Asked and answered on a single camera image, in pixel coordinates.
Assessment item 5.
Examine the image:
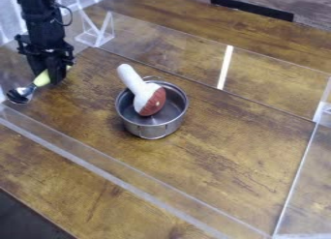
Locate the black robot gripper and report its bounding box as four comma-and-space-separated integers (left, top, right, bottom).
15, 12, 74, 85

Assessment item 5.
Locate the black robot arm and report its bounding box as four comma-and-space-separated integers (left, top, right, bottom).
15, 0, 74, 85

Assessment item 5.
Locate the plush mushroom toy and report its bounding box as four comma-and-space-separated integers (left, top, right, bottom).
116, 64, 166, 116

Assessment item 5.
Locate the small steel pot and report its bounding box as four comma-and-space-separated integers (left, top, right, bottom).
115, 76, 188, 139

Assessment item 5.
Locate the black strip on table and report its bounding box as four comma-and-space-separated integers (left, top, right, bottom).
210, 0, 295, 22

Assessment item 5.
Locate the clear acrylic triangular bracket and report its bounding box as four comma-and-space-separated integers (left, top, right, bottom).
75, 10, 115, 47

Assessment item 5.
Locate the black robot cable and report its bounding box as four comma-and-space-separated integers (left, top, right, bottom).
54, 4, 75, 27

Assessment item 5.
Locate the clear acrylic enclosure wall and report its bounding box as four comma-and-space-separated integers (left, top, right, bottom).
0, 104, 331, 239

